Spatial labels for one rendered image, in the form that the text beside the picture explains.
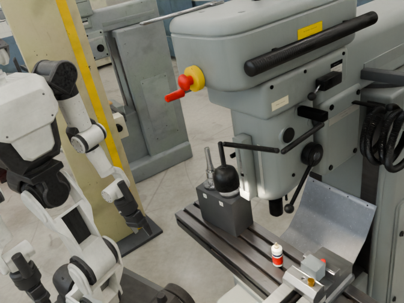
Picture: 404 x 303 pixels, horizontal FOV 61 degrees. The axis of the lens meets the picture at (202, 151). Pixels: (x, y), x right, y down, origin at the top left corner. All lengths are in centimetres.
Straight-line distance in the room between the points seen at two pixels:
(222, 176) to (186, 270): 188
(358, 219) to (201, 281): 145
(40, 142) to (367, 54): 108
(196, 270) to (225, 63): 213
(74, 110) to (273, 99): 83
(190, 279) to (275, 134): 189
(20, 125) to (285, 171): 84
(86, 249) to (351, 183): 107
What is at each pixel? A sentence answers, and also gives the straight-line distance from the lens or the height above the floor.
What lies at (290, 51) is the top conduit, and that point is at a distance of 79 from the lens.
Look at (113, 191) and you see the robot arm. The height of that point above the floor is 122.
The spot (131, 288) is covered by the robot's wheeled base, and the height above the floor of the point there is 57.
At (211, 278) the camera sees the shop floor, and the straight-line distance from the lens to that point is 264.
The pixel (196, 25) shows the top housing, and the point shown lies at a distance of 79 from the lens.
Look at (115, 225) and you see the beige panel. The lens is 303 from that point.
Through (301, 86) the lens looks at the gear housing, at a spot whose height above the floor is 168.
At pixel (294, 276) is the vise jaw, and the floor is 104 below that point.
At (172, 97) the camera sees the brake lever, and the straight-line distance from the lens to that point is 91.
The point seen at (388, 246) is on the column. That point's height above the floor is 87.
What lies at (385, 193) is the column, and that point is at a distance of 144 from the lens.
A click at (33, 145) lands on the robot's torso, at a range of 127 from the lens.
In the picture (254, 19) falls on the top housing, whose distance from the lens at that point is 76.
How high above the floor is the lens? 200
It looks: 29 degrees down
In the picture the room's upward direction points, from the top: 11 degrees counter-clockwise
